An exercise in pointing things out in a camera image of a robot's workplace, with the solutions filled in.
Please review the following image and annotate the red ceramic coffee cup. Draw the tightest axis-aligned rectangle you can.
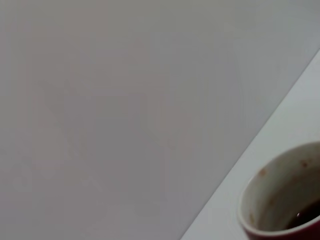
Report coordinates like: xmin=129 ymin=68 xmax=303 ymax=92
xmin=236 ymin=140 xmax=320 ymax=240

